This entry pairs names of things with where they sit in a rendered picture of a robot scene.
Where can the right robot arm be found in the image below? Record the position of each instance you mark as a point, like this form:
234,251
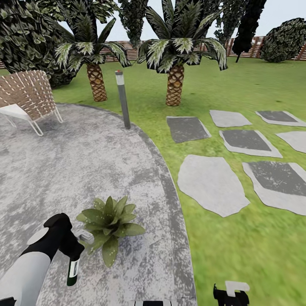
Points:
234,295

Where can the insectifuge atomizer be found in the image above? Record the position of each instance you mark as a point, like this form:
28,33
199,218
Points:
73,271

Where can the pot plant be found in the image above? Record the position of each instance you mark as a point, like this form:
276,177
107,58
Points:
108,222

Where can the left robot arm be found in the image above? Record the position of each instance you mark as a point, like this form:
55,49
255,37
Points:
22,283

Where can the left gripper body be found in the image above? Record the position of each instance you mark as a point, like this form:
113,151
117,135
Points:
72,249

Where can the garden chair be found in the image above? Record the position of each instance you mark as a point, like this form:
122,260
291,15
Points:
27,95

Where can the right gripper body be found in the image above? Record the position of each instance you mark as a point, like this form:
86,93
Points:
225,300

